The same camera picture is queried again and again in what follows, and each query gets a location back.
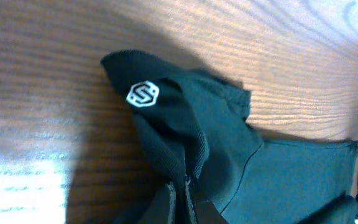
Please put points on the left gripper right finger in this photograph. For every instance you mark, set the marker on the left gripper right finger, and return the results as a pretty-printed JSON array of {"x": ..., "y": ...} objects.
[{"x": 200, "y": 208}]

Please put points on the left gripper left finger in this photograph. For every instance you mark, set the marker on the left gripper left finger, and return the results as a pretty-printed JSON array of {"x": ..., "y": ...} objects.
[{"x": 162, "y": 208}]

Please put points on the black t-shirt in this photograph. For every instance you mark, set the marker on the black t-shirt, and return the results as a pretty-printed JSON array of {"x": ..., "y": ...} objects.
[{"x": 190, "y": 122}]

